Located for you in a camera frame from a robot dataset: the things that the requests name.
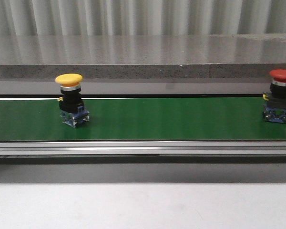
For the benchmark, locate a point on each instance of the white pleated curtain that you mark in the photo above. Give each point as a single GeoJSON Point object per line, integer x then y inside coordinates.
{"type": "Point", "coordinates": [141, 17]}

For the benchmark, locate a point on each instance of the grey speckled stone counter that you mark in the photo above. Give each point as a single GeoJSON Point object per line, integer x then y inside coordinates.
{"type": "Point", "coordinates": [141, 64]}

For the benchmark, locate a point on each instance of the aluminium conveyor side rail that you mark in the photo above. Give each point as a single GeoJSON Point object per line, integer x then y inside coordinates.
{"type": "Point", "coordinates": [146, 148]}

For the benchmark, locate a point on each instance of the red mushroom push button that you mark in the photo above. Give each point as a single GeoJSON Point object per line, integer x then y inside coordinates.
{"type": "Point", "coordinates": [275, 101]}

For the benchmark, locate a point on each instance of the yellow mushroom push button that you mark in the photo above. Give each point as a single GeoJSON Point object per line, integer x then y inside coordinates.
{"type": "Point", "coordinates": [72, 107]}

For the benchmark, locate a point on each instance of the green conveyor belt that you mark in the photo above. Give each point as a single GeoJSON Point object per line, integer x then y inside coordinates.
{"type": "Point", "coordinates": [217, 118]}

